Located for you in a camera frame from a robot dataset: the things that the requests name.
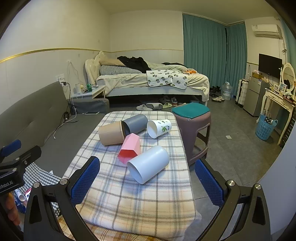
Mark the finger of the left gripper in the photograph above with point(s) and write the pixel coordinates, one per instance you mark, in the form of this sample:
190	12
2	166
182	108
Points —
27	158
9	149

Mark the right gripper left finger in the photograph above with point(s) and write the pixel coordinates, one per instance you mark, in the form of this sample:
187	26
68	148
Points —
40	220

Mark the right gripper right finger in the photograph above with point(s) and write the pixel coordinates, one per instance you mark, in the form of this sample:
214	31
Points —
253	220

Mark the white cup with green print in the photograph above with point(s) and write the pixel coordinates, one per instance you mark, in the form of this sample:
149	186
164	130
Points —
157	128

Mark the beige cylinder cup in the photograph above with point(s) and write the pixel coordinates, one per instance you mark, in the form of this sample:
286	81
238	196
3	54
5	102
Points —
112	134

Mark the pink hexagonal cup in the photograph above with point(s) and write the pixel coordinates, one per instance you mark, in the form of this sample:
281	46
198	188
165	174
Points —
130	148

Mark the large white cylinder cup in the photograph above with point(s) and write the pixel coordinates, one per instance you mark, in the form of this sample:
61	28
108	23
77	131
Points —
149	163

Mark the grey cylinder cup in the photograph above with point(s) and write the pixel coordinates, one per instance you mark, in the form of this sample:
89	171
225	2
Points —
135	124

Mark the checkered grey cloth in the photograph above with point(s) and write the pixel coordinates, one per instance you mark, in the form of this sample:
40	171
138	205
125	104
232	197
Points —
34	174

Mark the grey sofa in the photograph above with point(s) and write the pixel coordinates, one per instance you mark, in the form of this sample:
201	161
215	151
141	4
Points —
36	120

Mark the plaid blanket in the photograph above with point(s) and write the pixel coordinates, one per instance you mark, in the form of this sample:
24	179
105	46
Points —
163	207

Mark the blue laundry basket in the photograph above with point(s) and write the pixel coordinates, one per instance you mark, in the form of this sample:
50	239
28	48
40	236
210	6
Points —
265	127

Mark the white bedside table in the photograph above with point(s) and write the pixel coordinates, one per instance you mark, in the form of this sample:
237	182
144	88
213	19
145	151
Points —
93	94

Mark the white dressing table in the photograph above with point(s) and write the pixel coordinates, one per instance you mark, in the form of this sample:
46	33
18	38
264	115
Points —
272	101

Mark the striped grey pillow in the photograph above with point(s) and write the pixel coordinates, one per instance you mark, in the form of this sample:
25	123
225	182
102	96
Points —
115	70

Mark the grey mini fridge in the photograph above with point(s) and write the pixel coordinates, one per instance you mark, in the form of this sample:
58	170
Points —
254	96

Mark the grey slipper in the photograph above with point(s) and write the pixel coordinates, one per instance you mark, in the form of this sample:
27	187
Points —
143	107

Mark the clear water jug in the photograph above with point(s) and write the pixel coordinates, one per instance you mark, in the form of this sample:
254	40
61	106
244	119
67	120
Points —
226	91

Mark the white suitcase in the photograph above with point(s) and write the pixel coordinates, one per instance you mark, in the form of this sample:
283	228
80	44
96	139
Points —
241	92

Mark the white oval mirror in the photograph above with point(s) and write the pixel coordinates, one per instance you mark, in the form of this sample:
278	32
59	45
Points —
287	79

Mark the black clothing on bed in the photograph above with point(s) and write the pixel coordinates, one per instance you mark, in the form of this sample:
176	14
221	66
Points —
135	63

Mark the black television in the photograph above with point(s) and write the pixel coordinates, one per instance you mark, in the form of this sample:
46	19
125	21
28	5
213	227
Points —
270	65

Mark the patterned white bed mat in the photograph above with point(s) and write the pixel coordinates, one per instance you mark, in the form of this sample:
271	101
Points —
173	78

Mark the bed with beige bedding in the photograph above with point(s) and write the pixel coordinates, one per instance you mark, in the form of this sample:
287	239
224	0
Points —
135	76

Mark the teal curtain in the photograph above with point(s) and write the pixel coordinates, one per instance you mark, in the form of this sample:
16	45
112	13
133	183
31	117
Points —
215	50

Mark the white air conditioner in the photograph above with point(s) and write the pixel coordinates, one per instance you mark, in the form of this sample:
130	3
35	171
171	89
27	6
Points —
267	31

